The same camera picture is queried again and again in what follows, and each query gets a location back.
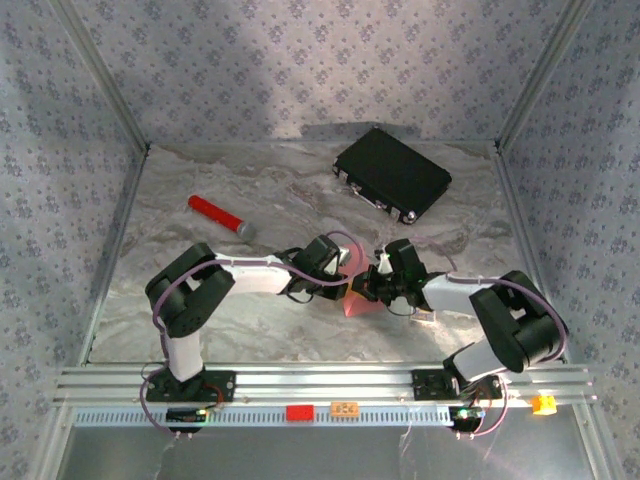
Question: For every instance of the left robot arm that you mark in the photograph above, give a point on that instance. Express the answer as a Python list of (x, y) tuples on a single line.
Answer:
[(255, 280)]

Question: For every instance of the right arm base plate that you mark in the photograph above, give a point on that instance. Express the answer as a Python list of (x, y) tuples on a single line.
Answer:
[(425, 385)]

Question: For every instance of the aluminium mounting rail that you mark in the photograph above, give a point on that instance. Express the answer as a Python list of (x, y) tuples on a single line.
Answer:
[(325, 382)]

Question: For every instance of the orange label tag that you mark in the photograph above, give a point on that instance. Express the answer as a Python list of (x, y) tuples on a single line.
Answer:
[(345, 409)]

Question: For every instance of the red block on rail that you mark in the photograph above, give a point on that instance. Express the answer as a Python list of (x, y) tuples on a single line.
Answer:
[(300, 413)]

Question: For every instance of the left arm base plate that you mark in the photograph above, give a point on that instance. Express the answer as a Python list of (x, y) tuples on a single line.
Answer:
[(225, 387)]

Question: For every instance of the pink paper sheet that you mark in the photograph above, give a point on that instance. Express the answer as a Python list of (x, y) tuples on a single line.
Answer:
[(356, 256)]

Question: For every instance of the aluminium side rail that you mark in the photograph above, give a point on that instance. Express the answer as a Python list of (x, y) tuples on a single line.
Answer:
[(517, 215), (111, 260)]

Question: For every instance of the aluminium frame post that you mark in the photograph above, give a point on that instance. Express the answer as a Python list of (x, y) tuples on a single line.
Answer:
[(543, 70), (102, 70)]

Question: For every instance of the playing card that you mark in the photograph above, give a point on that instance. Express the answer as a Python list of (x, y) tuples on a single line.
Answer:
[(422, 316)]

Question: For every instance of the black briefcase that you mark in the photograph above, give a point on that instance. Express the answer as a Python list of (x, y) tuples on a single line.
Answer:
[(395, 170)]

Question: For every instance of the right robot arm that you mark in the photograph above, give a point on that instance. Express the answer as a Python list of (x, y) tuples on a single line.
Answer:
[(450, 295)]

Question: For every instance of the yellow orange block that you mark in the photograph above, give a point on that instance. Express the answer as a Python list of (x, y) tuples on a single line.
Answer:
[(544, 405)]

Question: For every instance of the red cylindrical marker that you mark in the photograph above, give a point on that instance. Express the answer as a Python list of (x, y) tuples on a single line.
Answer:
[(215, 212)]

